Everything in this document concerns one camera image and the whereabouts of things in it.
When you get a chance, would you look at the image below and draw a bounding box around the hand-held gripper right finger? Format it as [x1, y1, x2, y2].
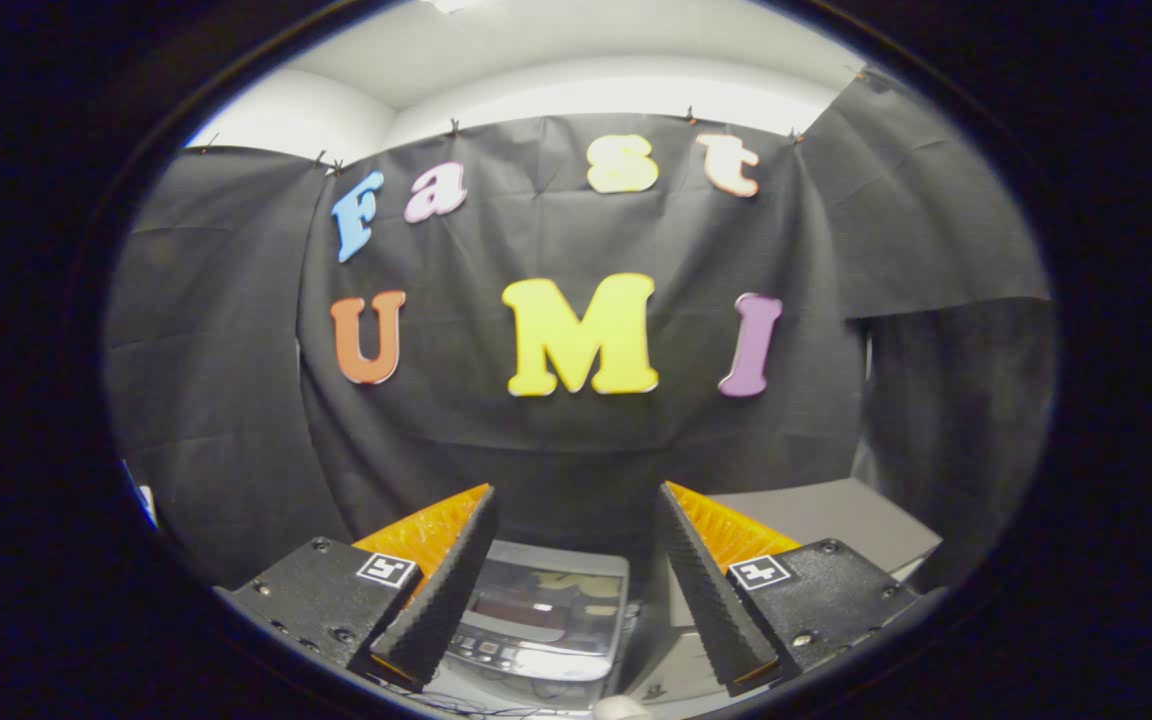
[656, 480, 942, 698]

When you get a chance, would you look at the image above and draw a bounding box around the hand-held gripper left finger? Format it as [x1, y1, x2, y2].
[216, 483, 499, 693]

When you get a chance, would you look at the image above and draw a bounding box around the dark washing machine lid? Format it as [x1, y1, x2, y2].
[446, 540, 632, 683]

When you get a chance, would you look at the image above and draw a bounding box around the grey washing machine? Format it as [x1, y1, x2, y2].
[426, 540, 677, 716]

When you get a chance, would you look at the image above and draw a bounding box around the beige cabinet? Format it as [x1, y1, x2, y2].
[636, 478, 942, 706]

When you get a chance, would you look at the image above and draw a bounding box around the black backdrop cloth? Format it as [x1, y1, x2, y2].
[104, 65, 1057, 591]

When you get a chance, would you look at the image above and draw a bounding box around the blue and white object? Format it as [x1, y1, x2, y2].
[121, 460, 159, 529]

